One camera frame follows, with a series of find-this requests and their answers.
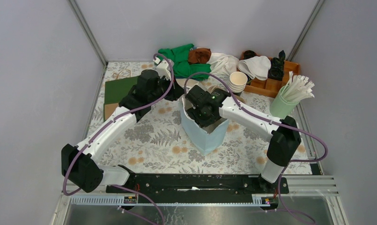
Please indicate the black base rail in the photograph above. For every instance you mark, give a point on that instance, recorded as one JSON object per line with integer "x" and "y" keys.
{"x": 165, "y": 188}

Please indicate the light blue paper bag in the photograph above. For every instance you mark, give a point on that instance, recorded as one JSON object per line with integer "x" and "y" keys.
{"x": 205, "y": 139}

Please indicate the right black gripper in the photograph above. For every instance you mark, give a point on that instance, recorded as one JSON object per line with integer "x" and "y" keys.
{"x": 193, "y": 112}

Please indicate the white cloth on tray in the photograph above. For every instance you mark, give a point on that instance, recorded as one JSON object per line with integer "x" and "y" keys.
{"x": 256, "y": 67}

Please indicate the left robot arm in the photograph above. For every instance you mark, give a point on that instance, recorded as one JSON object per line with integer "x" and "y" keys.
{"x": 80, "y": 162}

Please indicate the white wrapped straws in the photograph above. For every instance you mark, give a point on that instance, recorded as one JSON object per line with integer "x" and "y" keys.
{"x": 298, "y": 88}

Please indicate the black plastic bags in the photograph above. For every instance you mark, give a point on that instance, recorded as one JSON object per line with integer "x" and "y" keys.
{"x": 276, "y": 71}

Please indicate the brown cloth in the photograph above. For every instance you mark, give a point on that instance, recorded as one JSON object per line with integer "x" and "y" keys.
{"x": 199, "y": 56}

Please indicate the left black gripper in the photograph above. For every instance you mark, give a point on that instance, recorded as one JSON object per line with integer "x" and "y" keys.
{"x": 175, "y": 92}

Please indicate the green paper bag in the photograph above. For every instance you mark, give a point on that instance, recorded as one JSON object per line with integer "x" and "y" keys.
{"x": 115, "y": 91}

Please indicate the stack of paper cups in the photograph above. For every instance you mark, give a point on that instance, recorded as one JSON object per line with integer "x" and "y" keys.
{"x": 237, "y": 82}

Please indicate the green cloth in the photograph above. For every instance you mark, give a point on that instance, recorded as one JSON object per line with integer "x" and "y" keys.
{"x": 181, "y": 67}

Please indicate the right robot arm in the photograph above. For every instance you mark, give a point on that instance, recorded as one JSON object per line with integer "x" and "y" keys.
{"x": 281, "y": 134}

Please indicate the wooden compartment tray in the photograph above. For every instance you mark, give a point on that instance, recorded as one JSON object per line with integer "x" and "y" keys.
{"x": 270, "y": 87}

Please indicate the green straw holder cup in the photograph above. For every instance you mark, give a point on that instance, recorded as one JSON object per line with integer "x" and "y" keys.
{"x": 280, "y": 107}

